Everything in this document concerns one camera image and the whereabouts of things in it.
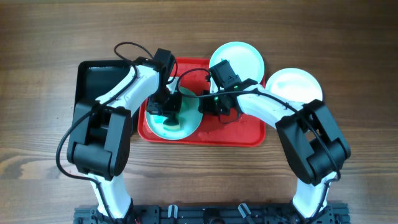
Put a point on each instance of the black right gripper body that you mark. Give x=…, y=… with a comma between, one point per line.
x=212, y=104

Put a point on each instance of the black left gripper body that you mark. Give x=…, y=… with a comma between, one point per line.
x=163, y=102

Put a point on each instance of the green yellow sponge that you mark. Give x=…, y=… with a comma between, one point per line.
x=172, y=123

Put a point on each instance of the white plate bottom green stain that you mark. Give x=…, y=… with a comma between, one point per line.
x=189, y=118

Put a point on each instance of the white plate green stain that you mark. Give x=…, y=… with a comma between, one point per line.
x=189, y=118
x=295, y=84
x=245, y=61

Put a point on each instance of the white plate top green stain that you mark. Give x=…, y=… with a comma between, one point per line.
x=245, y=61

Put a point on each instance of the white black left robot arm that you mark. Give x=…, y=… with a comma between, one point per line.
x=108, y=93

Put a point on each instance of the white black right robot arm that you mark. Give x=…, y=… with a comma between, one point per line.
x=313, y=144

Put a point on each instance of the red plastic tray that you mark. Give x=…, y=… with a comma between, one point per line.
x=247, y=131

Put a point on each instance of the black water tray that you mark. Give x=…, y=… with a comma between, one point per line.
x=95, y=78

